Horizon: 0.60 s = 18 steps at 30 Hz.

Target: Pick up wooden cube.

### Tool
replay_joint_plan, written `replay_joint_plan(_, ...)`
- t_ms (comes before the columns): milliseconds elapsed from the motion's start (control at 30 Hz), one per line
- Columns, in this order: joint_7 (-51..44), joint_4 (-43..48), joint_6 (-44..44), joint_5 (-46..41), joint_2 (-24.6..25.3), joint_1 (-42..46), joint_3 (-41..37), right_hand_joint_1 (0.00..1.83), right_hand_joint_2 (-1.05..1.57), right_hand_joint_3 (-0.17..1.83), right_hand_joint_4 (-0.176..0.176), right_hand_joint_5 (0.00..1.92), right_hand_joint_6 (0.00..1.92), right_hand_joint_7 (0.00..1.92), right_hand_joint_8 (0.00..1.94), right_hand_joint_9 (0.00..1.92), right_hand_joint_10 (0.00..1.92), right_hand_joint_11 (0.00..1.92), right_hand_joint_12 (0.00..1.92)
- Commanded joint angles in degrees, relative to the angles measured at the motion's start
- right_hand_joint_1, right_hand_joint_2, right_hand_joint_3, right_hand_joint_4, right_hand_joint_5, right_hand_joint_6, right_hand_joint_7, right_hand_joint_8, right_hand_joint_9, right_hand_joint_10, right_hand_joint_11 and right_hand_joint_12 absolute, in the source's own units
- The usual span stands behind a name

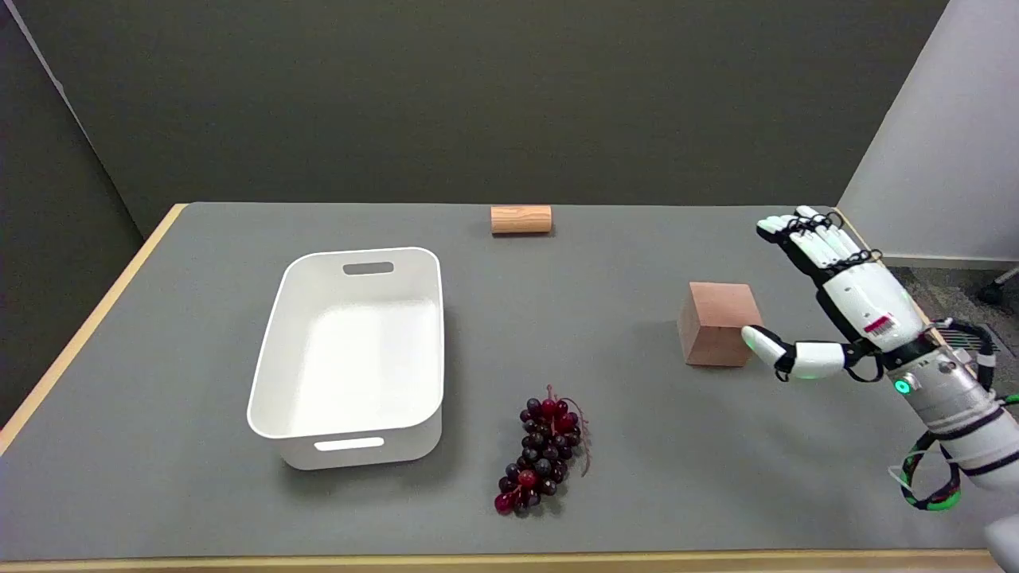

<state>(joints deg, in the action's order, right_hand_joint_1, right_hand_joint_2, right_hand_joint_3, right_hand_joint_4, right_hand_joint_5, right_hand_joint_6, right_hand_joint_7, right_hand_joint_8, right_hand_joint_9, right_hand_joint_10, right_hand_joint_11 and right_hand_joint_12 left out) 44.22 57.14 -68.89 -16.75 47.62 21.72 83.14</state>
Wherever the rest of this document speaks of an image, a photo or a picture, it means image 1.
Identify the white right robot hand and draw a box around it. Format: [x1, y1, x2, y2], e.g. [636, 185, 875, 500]
[741, 206, 937, 382]

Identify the wooden cube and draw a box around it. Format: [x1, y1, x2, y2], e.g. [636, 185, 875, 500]
[677, 282, 765, 368]

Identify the black chair leg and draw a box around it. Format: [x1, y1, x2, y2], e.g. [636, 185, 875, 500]
[978, 266, 1019, 306]

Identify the wooden cylinder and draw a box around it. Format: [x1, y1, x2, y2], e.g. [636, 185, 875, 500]
[490, 205, 553, 236]

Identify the dark red grape bunch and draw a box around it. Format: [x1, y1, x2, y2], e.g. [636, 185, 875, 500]
[494, 385, 592, 518]

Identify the white plastic bin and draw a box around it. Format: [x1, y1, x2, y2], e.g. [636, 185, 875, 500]
[247, 247, 445, 471]

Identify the black green robot cable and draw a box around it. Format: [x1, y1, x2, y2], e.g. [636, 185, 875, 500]
[890, 318, 1019, 512]

